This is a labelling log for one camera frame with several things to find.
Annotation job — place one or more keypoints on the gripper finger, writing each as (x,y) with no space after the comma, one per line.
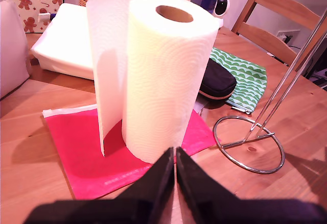
(196,183)
(153,183)

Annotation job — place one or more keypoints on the white paper towel roll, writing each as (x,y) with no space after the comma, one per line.
(163,81)

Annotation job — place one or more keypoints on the pink plastic envelope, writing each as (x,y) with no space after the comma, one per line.
(76,157)

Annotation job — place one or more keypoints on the black zip case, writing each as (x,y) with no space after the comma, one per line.
(217,81)

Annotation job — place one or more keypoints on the green patterned zip pouch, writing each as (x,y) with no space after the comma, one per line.
(250,81)

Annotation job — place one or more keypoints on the white flat package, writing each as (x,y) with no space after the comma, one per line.
(66,43)

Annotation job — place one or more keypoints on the pale padded bag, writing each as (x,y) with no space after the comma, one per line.
(10,55)

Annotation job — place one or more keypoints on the wooden chair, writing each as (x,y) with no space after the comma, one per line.
(276,7)

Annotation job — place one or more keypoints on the white wall socket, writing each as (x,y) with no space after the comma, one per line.
(283,34)

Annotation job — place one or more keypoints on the small white round camera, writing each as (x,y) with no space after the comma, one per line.
(222,4)

